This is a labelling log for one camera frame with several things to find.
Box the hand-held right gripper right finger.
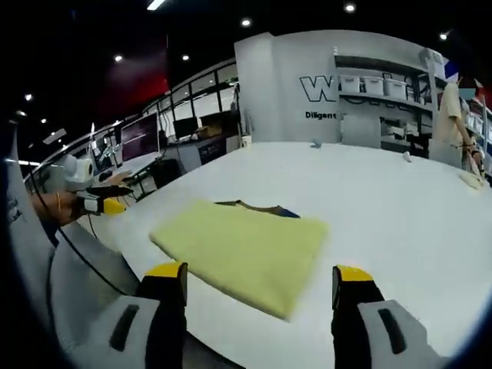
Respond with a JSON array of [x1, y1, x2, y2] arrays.
[[330, 264, 455, 369]]

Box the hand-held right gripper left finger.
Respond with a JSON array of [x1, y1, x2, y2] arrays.
[[75, 261, 189, 369]]

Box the yellow garment grey blue sleeves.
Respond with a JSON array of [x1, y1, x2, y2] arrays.
[[148, 198, 331, 322]]

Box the person's left hand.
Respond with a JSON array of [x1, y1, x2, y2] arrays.
[[59, 191, 84, 224]]

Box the white side desk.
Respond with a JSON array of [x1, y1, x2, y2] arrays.
[[90, 151, 170, 185]]

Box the purple screen monitor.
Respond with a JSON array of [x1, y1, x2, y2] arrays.
[[120, 112, 161, 162]]

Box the person's printed top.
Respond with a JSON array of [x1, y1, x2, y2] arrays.
[[5, 126, 51, 247]]

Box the person's grey trousers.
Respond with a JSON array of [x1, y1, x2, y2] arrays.
[[48, 221, 141, 351]]

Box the black monitor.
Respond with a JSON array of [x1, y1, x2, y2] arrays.
[[172, 116, 200, 140]]

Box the dark equipment cabinet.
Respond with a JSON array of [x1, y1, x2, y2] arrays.
[[198, 136, 228, 167]]

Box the cardboard box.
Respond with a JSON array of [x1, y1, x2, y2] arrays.
[[198, 123, 223, 138]]

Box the cream cloth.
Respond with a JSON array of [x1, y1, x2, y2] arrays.
[[459, 171, 486, 191]]

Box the grey chair back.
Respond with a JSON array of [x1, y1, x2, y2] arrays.
[[341, 114, 382, 149]]

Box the group of ceiling spotlights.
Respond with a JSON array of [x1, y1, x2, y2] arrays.
[[15, 2, 450, 125]]

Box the grey metal shelf rack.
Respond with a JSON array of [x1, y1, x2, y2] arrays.
[[332, 48, 492, 165]]

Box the white storage bin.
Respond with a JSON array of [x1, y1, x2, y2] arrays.
[[340, 75, 361, 95], [385, 78, 405, 98], [363, 76, 384, 96]]

